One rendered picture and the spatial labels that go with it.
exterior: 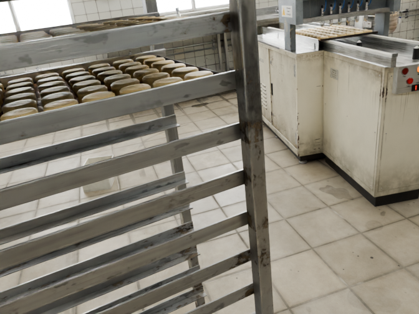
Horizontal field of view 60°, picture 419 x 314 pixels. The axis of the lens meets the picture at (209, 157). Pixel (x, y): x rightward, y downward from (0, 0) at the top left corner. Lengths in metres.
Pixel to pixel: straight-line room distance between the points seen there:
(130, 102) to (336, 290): 1.47
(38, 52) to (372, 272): 1.72
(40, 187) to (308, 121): 2.34
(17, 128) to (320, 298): 1.50
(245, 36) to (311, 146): 2.28
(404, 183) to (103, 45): 2.08
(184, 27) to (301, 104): 2.16
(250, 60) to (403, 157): 1.80
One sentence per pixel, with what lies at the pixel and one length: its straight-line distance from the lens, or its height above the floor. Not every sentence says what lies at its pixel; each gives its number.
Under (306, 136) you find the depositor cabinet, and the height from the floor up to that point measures 0.24.
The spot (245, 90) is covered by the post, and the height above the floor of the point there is 1.13.
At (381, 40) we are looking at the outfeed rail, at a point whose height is 0.88.
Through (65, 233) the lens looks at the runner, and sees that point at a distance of 0.61.
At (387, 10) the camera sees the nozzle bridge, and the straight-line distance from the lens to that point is 2.88.
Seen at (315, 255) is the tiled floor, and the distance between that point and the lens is 2.00.
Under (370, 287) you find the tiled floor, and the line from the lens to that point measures 1.87.
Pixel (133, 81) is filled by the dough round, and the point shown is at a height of 1.15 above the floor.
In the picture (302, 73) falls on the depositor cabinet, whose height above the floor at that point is 0.71.
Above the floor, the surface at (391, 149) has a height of 0.38.
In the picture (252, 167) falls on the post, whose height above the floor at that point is 0.99.
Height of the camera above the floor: 1.28
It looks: 24 degrees down
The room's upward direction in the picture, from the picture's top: 7 degrees counter-clockwise
